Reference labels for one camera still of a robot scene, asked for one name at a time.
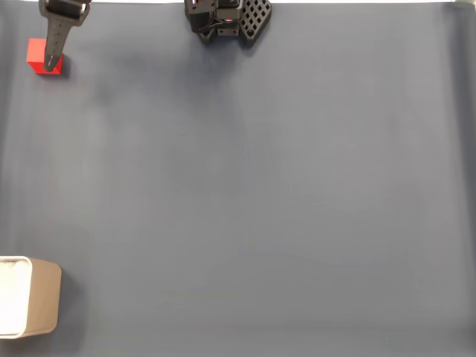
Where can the grey table mat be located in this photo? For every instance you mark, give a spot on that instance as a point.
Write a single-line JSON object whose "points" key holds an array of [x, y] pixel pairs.
{"points": [[297, 204]]}

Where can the red cube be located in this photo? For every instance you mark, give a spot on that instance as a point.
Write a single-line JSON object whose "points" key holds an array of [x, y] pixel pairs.
{"points": [[35, 52]]}

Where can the white beige box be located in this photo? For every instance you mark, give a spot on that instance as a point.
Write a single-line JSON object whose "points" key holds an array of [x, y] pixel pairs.
{"points": [[42, 297]]}

